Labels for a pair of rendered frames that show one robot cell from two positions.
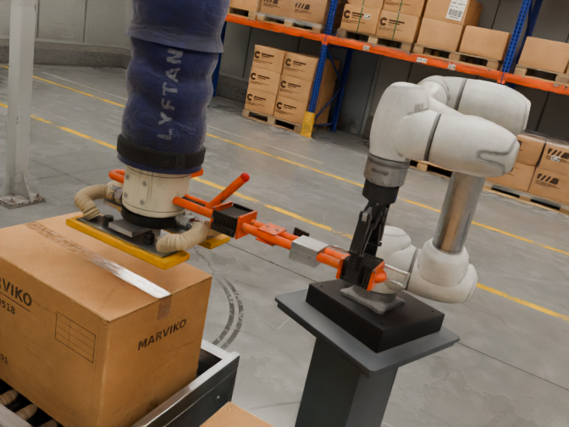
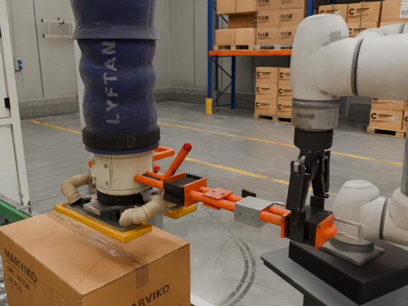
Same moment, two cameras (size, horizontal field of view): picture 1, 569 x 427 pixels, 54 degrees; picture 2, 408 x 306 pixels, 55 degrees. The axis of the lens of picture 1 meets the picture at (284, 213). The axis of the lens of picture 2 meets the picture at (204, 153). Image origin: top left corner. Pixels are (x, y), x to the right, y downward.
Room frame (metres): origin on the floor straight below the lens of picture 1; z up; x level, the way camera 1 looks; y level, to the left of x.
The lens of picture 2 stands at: (0.38, -0.18, 1.57)
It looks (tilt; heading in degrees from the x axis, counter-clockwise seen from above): 15 degrees down; 15
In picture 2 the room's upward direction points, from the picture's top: straight up
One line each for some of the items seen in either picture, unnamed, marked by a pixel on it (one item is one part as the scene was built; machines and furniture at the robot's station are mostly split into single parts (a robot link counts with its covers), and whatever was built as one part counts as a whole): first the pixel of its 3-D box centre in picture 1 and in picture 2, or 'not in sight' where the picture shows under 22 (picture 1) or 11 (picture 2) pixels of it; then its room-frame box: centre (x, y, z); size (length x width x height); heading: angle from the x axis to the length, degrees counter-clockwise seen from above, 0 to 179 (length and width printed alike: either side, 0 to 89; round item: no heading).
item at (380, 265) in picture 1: (360, 269); (306, 226); (1.17, -0.19, 1.21); 0.08 x 0.07 x 0.05; 66
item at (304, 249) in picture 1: (308, 251); (254, 211); (1.23, -0.07, 1.21); 0.07 x 0.07 x 0.04; 66
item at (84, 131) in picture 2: (162, 147); (122, 133); (1.42, 0.35, 1.33); 0.23 x 0.23 x 0.04
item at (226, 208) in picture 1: (233, 219); (184, 189); (1.32, 0.12, 1.21); 0.10 x 0.08 x 0.06; 156
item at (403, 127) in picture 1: (405, 121); (325, 57); (1.17, -0.21, 1.56); 0.13 x 0.11 x 0.16; 73
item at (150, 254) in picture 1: (127, 233); (100, 212); (1.33, 0.39, 1.11); 0.34 x 0.10 x 0.05; 66
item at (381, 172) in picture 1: (385, 169); (314, 113); (1.18, -0.19, 1.45); 0.09 x 0.09 x 0.06
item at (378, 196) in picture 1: (377, 202); (312, 150); (1.18, -0.19, 1.37); 0.08 x 0.07 x 0.09; 155
